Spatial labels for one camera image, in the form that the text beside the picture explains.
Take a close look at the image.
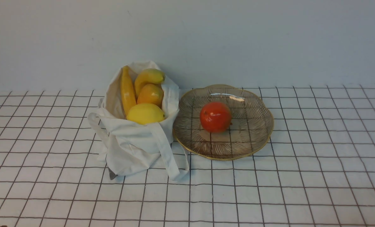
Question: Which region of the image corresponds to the gold-rimmed glass plate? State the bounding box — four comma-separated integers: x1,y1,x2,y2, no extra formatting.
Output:
173,84,274,161

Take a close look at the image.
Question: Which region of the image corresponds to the yellow lemon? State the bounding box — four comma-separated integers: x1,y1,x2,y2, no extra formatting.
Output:
126,103,165,125

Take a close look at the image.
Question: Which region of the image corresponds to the orange round fruit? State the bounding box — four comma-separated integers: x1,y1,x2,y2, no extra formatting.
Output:
137,84,163,109

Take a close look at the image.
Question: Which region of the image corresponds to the yellow curved mango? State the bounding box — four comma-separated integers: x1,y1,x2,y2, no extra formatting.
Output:
134,68,166,97

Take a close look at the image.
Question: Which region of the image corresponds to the long yellow banana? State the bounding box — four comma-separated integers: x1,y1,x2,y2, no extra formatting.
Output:
120,66,137,117

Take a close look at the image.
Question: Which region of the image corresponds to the white grid tablecloth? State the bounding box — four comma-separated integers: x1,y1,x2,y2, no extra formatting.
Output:
0,86,375,227

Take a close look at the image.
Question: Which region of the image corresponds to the red pomegranate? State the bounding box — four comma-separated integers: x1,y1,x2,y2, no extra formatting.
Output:
199,102,232,133

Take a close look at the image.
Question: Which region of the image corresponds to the white canvas tote bag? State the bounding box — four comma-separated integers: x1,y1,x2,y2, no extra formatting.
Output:
88,68,190,181

